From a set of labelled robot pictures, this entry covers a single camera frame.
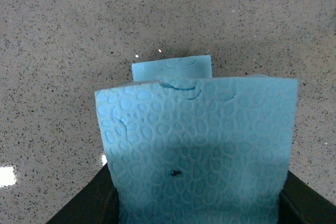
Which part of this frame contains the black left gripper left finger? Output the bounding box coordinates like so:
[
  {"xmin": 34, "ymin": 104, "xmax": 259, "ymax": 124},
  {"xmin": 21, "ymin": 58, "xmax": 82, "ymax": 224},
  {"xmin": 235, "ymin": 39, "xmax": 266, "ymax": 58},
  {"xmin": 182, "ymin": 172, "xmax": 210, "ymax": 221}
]
[{"xmin": 47, "ymin": 164, "xmax": 119, "ymax": 224}]

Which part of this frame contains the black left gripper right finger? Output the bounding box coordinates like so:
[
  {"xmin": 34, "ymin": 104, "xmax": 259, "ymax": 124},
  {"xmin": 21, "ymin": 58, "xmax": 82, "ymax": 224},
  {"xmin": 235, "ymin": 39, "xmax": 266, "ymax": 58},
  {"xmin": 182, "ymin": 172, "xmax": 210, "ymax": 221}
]
[{"xmin": 278, "ymin": 171, "xmax": 335, "ymax": 224}]

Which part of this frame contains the light blue foam cube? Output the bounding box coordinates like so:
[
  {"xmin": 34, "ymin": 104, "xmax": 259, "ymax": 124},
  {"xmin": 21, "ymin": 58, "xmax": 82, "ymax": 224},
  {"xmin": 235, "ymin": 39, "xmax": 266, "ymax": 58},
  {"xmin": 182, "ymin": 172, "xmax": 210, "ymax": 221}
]
[{"xmin": 95, "ymin": 77, "xmax": 299, "ymax": 223}]

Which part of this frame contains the light blue foam cube base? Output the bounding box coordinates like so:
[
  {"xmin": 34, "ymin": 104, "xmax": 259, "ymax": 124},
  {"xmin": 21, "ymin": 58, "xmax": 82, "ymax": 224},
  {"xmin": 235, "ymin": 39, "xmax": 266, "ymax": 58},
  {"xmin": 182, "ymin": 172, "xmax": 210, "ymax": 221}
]
[{"xmin": 132, "ymin": 55, "xmax": 213, "ymax": 82}]

